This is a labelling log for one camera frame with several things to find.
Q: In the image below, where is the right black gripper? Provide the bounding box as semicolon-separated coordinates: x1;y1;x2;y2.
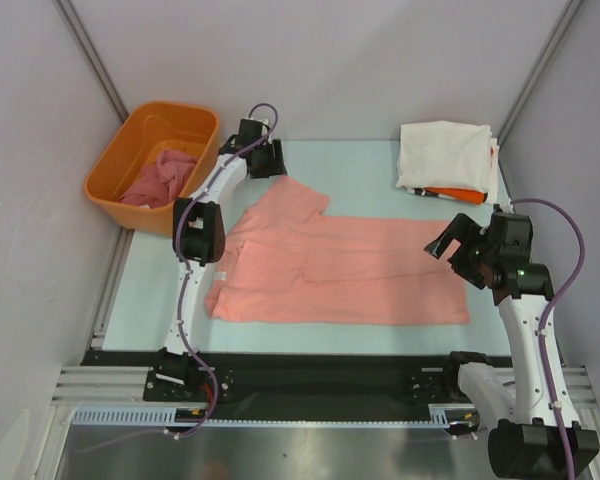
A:
424;213;498;289

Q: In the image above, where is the light pink t-shirt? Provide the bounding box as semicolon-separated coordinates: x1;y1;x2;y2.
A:
205;177;469;326

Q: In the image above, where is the orange plastic basket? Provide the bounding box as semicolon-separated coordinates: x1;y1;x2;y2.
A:
84;101;220;237

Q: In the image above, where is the dark pink t-shirt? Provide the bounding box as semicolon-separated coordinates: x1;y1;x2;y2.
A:
119;149;197;209

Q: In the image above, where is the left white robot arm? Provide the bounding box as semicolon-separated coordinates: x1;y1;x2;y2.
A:
153;139;287;400

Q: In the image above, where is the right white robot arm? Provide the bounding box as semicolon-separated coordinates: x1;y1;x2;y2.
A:
425;208;600;479

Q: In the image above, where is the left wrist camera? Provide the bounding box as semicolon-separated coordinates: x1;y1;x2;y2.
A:
235;118;273;151

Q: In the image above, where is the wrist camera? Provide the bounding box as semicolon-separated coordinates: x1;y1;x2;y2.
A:
235;118;273;151
487;212;533;263

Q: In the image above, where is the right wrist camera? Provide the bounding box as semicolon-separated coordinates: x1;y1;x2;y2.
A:
487;212;533;263

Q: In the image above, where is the white slotted cable duct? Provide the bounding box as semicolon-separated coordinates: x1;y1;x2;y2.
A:
71;404;480;429

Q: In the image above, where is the aluminium frame rail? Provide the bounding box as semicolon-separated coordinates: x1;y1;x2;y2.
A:
53;366;598;409

